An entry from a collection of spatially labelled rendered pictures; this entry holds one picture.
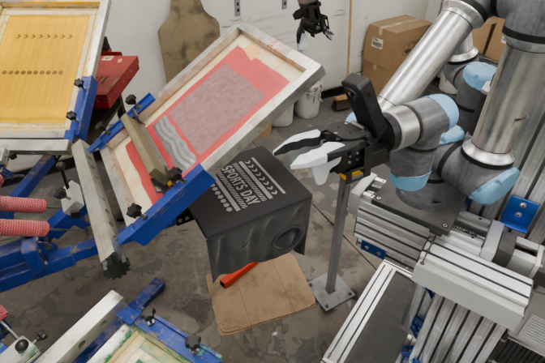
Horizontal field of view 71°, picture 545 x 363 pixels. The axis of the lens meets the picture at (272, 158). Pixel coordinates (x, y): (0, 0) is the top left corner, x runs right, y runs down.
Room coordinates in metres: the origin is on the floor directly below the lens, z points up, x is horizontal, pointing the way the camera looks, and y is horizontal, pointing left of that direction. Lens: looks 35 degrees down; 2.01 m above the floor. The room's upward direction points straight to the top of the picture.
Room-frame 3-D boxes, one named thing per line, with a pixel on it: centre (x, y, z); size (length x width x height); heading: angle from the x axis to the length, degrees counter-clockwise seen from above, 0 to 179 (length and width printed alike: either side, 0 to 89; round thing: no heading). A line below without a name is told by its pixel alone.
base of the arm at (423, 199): (0.88, -0.45, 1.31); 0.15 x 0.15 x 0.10
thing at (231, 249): (1.14, 0.06, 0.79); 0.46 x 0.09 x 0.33; 120
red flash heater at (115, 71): (2.17, 1.11, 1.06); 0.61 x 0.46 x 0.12; 0
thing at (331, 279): (1.44, -0.35, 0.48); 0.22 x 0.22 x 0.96; 30
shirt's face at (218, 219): (1.30, 0.15, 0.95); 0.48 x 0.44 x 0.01; 120
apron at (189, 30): (3.24, 0.69, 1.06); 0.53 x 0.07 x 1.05; 120
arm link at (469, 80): (1.29, -0.74, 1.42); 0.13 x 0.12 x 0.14; 0
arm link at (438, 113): (0.63, -0.29, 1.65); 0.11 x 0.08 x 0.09; 120
